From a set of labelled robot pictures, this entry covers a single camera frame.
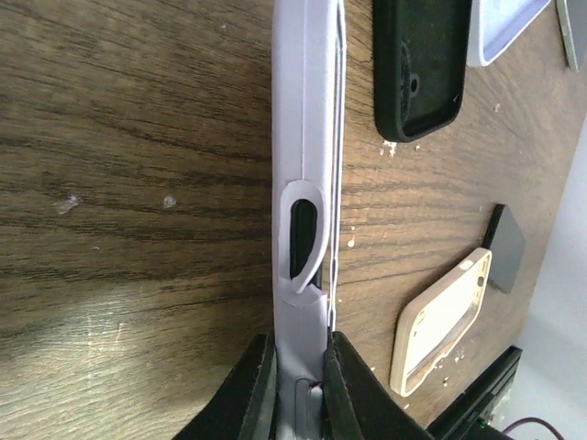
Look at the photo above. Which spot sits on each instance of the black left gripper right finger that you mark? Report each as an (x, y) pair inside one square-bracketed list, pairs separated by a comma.
[(356, 405)]

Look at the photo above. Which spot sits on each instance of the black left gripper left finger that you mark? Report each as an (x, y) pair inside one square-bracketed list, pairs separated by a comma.
[(243, 406)]

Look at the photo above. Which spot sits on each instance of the large lilac phone case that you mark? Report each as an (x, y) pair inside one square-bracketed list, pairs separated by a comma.
[(299, 395)]

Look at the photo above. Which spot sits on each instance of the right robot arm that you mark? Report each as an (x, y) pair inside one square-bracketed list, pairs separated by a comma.
[(521, 394)]

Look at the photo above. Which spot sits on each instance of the beige phone case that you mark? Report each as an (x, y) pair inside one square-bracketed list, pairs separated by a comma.
[(433, 323)]

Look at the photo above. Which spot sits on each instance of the black phone case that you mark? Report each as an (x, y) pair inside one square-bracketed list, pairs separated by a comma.
[(419, 65)]

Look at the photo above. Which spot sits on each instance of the small lilac phone case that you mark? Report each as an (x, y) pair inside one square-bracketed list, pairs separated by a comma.
[(496, 24)]

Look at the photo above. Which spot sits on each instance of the silver-edged black phone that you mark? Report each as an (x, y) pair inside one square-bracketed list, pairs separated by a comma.
[(573, 21)]

